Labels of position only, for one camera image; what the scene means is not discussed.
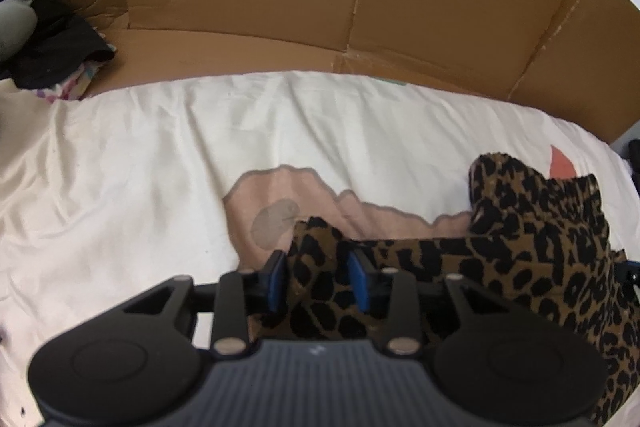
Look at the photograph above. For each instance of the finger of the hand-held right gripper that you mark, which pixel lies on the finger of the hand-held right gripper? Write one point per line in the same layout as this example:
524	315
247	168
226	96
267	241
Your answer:
629	271

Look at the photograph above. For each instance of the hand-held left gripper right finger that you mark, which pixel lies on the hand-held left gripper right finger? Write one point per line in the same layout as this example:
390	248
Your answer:
360	282

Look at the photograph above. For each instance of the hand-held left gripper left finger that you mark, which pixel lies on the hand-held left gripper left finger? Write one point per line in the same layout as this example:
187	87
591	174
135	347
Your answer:
275	279

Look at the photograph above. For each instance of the leopard print skirt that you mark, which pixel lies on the leopard print skirt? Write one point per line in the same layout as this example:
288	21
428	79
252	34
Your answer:
525	257

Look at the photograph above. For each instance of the cream printed bear blanket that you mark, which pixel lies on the cream printed bear blanket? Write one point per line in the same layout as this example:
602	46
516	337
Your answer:
175	147

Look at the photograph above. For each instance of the pastel printed cloth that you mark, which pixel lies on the pastel printed cloth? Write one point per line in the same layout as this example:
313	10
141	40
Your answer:
75	84

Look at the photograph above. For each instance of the black crumpled garment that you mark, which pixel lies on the black crumpled garment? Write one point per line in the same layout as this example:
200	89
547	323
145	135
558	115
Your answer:
55	47

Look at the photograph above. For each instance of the grey neck pillow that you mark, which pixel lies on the grey neck pillow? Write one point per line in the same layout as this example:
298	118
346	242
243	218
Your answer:
15	22

